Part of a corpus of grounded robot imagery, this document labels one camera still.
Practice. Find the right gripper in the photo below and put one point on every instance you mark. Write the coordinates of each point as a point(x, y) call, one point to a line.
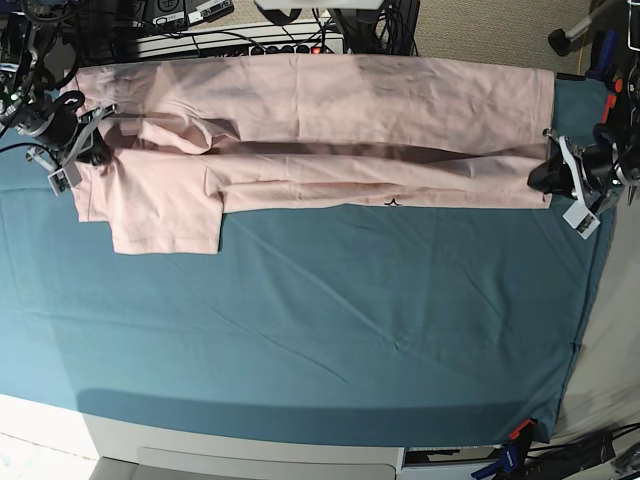
point(55, 124)

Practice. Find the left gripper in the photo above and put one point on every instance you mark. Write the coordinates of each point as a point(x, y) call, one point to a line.
point(606, 169)

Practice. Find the pink T-shirt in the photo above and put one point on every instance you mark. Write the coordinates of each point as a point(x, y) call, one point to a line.
point(195, 140)

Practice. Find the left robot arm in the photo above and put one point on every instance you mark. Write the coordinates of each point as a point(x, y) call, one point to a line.
point(623, 18)

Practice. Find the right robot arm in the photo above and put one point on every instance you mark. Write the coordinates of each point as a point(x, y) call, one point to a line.
point(28, 38)

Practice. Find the blue clamp top right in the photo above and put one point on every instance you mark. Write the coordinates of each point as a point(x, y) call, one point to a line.
point(603, 49)

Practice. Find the orange black clamp upper right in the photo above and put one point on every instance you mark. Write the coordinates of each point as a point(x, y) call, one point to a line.
point(615, 89)

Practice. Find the orange black clamp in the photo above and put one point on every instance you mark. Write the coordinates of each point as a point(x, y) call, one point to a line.
point(524, 431)
point(615, 89)

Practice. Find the black caster wheel leg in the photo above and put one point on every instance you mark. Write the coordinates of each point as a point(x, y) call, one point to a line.
point(561, 40)

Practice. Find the teal table cloth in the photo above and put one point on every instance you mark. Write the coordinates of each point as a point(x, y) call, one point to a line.
point(396, 327)

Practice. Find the white power strip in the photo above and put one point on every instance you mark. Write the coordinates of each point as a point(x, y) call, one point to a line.
point(246, 40)

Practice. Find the orange black clamp lower right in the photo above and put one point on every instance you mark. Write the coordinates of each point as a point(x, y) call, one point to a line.
point(524, 431)

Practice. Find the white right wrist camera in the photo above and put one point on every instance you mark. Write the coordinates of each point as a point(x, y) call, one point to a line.
point(64, 179)

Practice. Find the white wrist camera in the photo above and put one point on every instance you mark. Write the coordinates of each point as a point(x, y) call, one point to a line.
point(64, 179)
point(581, 219)

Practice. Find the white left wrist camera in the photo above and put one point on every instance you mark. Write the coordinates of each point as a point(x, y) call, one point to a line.
point(581, 219)

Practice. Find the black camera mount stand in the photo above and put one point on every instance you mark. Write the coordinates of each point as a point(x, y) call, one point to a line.
point(360, 31)

